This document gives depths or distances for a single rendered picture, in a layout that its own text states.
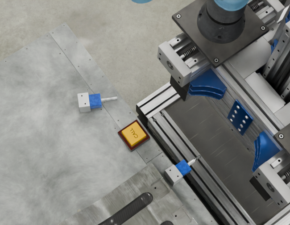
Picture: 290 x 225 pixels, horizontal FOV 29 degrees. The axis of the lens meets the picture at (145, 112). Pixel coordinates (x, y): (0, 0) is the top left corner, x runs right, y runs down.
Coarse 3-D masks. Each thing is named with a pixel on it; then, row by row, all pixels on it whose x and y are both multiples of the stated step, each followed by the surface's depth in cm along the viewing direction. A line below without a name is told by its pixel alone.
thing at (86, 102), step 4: (80, 96) 188; (84, 96) 188; (88, 96) 188; (92, 96) 189; (96, 96) 189; (100, 96) 189; (116, 96) 190; (80, 100) 187; (84, 100) 187; (88, 100) 187; (92, 100) 189; (96, 100) 189; (100, 100) 189; (104, 100) 190; (108, 100) 190; (80, 104) 187; (84, 104) 187; (88, 104) 187; (92, 104) 188; (96, 104) 188; (100, 104) 188; (80, 108) 188; (84, 108) 188; (88, 108) 189; (92, 108) 190; (80, 112) 191
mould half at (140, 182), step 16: (144, 176) 175; (160, 176) 175; (112, 192) 174; (128, 192) 174; (144, 192) 174; (96, 208) 171; (112, 208) 172; (144, 208) 172; (160, 208) 172; (176, 208) 172; (64, 224) 165; (80, 224) 166; (96, 224) 169; (128, 224) 171; (144, 224) 171; (176, 224) 170; (192, 224) 171
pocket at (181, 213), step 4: (180, 208) 175; (184, 208) 174; (172, 212) 172; (176, 212) 174; (180, 212) 174; (184, 212) 174; (176, 216) 175; (180, 216) 174; (184, 216) 174; (188, 216) 173; (180, 220) 174; (184, 220) 174; (188, 220) 174; (180, 224) 173; (184, 224) 173
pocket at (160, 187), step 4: (160, 180) 178; (152, 184) 176; (156, 184) 177; (160, 184) 177; (164, 184) 177; (156, 188) 177; (160, 188) 177; (164, 188) 177; (168, 188) 176; (160, 192) 176; (164, 192) 176; (168, 192) 176; (160, 196) 176
